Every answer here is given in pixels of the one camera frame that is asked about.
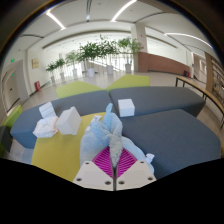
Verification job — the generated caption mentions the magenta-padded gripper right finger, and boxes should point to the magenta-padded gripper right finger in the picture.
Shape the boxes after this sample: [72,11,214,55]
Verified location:
[115,147,158,192]

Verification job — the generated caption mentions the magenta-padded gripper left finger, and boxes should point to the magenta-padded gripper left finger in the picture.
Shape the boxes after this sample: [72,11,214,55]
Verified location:
[72,145,116,192]

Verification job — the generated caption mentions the light blue towel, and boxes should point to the light blue towel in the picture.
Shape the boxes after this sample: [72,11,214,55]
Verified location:
[79,102,156,174]

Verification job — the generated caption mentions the large white cube box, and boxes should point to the large white cube box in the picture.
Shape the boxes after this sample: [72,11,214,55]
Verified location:
[55,106,83,136]

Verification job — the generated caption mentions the small white cube box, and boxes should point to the small white cube box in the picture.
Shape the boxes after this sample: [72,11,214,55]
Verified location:
[117,98,136,118]

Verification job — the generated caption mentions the crumpled white plastic bag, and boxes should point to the crumpled white plastic bag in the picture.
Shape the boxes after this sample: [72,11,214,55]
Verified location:
[32,115,59,139]

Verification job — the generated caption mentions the stack of white tissue packs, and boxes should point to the stack of white tissue packs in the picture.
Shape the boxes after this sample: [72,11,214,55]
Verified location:
[38,101,57,119]

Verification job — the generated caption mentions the green upholstered bench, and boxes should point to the green upholstered bench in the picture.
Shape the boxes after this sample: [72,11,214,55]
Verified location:
[55,80,104,100]
[2,105,24,131]
[105,74,151,93]

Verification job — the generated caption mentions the dark grey cube stool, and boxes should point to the dark grey cube stool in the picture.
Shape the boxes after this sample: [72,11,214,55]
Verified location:
[0,124,14,153]

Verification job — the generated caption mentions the red fire extinguisher cabinet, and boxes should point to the red fire extinguisher cabinet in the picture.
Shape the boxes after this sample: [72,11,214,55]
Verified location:
[34,80,42,93]

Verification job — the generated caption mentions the row of potted plants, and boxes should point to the row of potted plants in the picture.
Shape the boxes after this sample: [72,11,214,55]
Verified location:
[45,34,144,84]

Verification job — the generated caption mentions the wooden shelf unit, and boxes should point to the wooden shelf unit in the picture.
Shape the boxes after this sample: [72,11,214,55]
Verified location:
[204,51,224,105]

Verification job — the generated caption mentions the ceiling strip lights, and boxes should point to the ceiling strip lights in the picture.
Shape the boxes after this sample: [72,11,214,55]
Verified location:
[45,0,214,49]

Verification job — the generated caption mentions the wooden bench with black frame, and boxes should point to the wooden bench with black frame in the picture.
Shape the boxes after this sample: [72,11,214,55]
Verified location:
[175,75,224,129]

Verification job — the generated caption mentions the yellow framed wall picture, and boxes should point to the yellow framed wall picture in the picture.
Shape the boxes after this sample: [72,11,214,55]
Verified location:
[31,58,40,70]

